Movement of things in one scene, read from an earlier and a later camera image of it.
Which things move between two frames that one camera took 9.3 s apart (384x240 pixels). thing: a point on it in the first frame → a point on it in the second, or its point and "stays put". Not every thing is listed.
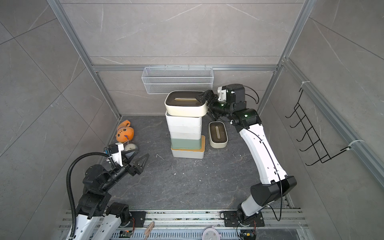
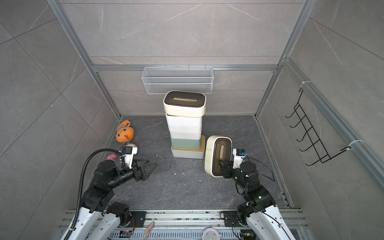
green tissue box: [186, 143] stays put
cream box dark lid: [185, 103] stays put
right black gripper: [209, 96] → [228, 168]
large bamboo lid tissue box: [191, 153] stays put
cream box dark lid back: [218, 136] → [218, 150]
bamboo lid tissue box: [185, 128] stays put
